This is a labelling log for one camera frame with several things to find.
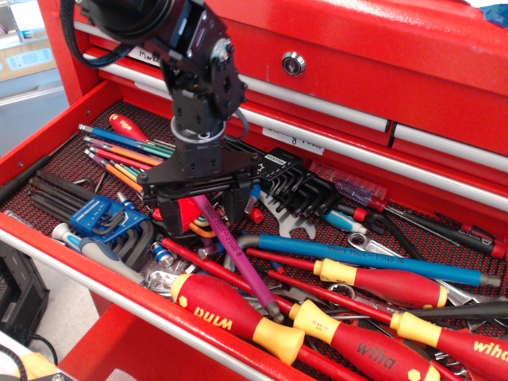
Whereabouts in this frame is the large blue Allen key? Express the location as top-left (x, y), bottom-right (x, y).
top-left (237, 234), bottom-right (502, 287)

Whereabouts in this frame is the violet Allen key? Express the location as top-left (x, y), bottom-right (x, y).
top-left (192, 194), bottom-right (284, 323)

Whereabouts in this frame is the red tool chest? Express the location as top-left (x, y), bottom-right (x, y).
top-left (37, 0), bottom-right (508, 381)

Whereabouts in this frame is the big red yellow Wiha screwdriver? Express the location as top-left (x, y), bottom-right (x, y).
top-left (171, 274), bottom-right (305, 365)

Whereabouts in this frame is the open red drawer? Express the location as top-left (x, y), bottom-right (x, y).
top-left (0, 80), bottom-right (508, 381)

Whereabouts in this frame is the small red Wiha screwdriver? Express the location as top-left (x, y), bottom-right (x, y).
top-left (109, 114), bottom-right (175, 148)

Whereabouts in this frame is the white handwritten drawer label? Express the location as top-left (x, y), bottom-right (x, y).
top-left (262, 127), bottom-right (325, 156)

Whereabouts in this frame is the red yellow Wiha screwdriver front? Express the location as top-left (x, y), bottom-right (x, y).
top-left (289, 300), bottom-right (441, 380)

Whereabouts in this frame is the white Markers label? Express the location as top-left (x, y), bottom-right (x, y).
top-left (128, 48), bottom-right (160, 67)

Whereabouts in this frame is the silver ring spanner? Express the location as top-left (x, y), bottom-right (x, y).
top-left (348, 232), bottom-right (403, 257)

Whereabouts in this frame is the silver open-end wrench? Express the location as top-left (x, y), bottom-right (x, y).
top-left (260, 191), bottom-right (316, 239)

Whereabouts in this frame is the red yellow screwdriver right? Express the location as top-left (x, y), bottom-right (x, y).
top-left (267, 270), bottom-right (507, 380)

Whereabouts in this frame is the silver drawer lock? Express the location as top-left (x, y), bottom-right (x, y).
top-left (282, 52), bottom-right (306, 76)

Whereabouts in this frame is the black Tekton key holder set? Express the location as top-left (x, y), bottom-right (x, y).
top-left (221, 137), bottom-right (342, 217)

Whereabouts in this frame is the red black pen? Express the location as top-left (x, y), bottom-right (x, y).
top-left (349, 207), bottom-right (507, 260)

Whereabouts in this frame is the white blue small screwdriver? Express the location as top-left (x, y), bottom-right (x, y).
top-left (321, 210), bottom-right (367, 234)

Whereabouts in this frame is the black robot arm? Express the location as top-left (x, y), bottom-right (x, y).
top-left (60, 1), bottom-right (261, 236)

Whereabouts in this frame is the clear purple handle screwdriver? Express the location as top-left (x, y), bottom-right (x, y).
top-left (335, 179), bottom-right (459, 246)

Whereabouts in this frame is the lower red hex key holder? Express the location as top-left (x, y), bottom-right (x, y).
top-left (152, 198), bottom-right (202, 233)

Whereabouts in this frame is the red yellow screwdriver middle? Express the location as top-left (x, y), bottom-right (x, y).
top-left (247, 248), bottom-right (448, 309)

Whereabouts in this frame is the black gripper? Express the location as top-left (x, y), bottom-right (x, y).
top-left (137, 140), bottom-right (261, 235)

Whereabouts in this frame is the black device on floor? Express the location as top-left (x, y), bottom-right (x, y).
top-left (1, 242), bottom-right (49, 346)

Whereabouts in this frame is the blue hex key holder set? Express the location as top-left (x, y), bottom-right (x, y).
top-left (27, 170), bottom-right (156, 271)

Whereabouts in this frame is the blue long hex key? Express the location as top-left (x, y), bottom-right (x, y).
top-left (79, 124), bottom-right (143, 148)

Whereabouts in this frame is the grey blue screwdriver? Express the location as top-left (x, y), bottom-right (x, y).
top-left (52, 223), bottom-right (144, 284)

